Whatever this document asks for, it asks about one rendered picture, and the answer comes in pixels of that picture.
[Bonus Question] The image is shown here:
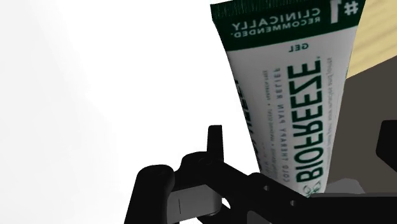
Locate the white and green gel tube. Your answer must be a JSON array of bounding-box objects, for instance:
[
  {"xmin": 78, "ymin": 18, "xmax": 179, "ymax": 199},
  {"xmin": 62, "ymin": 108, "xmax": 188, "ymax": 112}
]
[{"xmin": 209, "ymin": 0, "xmax": 367, "ymax": 200}]

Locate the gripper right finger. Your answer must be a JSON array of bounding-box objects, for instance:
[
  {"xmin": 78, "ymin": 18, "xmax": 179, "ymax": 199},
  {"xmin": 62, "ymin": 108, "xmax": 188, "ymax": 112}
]
[{"xmin": 375, "ymin": 119, "xmax": 397, "ymax": 173}]

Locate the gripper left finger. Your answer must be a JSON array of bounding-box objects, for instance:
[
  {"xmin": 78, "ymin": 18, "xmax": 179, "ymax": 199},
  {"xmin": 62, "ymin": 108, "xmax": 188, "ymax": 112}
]
[{"xmin": 123, "ymin": 125, "xmax": 253, "ymax": 224}]

